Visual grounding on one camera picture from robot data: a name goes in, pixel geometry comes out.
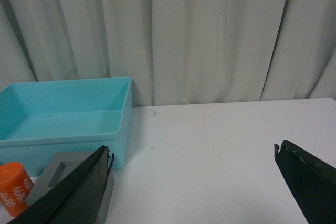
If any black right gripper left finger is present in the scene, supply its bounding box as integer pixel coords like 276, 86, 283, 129
10, 145, 114, 223

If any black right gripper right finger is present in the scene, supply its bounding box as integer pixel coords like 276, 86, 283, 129
274, 140, 335, 223

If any gray block with square hole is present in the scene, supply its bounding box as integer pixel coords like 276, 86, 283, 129
26, 152, 114, 223

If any orange cylinder part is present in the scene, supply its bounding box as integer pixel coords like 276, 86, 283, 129
1, 162, 34, 217

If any light blue plastic box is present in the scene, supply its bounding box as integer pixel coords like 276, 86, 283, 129
1, 77, 133, 176

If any white curtain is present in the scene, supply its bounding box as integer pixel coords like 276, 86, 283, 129
1, 0, 335, 106

